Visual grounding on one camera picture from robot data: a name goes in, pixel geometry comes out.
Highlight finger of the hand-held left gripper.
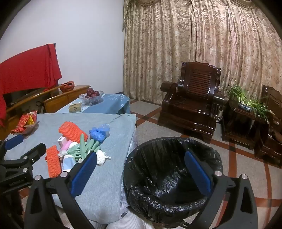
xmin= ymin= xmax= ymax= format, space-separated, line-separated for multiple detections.
xmin=0 ymin=134 xmax=24 ymax=159
xmin=0 ymin=143 xmax=47 ymax=175

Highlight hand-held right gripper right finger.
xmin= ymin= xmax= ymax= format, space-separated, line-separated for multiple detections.
xmin=185 ymin=150 xmax=259 ymax=229

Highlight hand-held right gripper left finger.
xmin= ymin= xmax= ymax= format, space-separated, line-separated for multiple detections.
xmin=24 ymin=151 xmax=98 ymax=229

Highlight light blue tube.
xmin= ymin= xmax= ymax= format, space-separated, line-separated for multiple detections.
xmin=58 ymin=150 xmax=77 ymax=173

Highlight small orange foam net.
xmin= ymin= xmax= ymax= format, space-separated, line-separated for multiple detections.
xmin=45 ymin=145 xmax=62 ymax=178

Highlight white tissue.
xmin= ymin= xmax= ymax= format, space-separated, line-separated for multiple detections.
xmin=95 ymin=150 xmax=112 ymax=165

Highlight green rubber glove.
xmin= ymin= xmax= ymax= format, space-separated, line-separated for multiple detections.
xmin=67 ymin=133 xmax=103 ymax=162

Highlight pink packet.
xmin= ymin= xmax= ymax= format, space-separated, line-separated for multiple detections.
xmin=63 ymin=141 xmax=77 ymax=151

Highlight waste bin with black bag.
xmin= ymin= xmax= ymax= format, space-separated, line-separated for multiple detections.
xmin=123 ymin=137 xmax=223 ymax=223

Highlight large orange foam net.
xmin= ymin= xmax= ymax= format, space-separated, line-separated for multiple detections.
xmin=59 ymin=122 xmax=89 ymax=141

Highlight red yellow snack packets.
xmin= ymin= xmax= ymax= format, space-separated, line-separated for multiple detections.
xmin=11 ymin=111 xmax=38 ymax=135

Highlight clear glass snack dish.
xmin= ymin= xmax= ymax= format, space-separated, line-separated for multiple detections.
xmin=16 ymin=121 xmax=40 ymax=140

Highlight black television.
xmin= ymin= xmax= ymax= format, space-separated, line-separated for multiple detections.
xmin=2 ymin=87 xmax=47 ymax=106

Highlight light wooden cabinet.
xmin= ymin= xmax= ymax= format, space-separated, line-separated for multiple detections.
xmin=0 ymin=85 xmax=91 ymax=141

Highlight beige tissue box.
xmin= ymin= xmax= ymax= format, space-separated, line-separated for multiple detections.
xmin=68 ymin=103 xmax=83 ymax=113

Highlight dark wooden side table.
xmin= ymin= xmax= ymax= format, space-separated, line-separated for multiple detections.
xmin=221 ymin=98 xmax=268 ymax=151

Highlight red cloth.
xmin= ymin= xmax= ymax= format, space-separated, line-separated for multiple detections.
xmin=0 ymin=44 xmax=63 ymax=127

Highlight glass fruit bowl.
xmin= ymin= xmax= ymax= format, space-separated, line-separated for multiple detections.
xmin=79 ymin=90 xmax=104 ymax=106

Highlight red plastic bag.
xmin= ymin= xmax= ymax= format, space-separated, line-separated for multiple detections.
xmin=60 ymin=81 xmax=76 ymax=93

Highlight blue tablecloth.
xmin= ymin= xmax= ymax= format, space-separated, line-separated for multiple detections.
xmin=54 ymin=94 xmax=131 ymax=115

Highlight green potted plant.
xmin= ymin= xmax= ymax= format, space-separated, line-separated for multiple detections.
xmin=225 ymin=84 xmax=275 ymax=122

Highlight dark wooden cushioned armchair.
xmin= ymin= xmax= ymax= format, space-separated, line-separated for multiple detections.
xmin=254 ymin=85 xmax=282 ymax=168

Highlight beige floral curtain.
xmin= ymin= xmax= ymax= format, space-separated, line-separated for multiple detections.
xmin=122 ymin=0 xmax=282 ymax=110

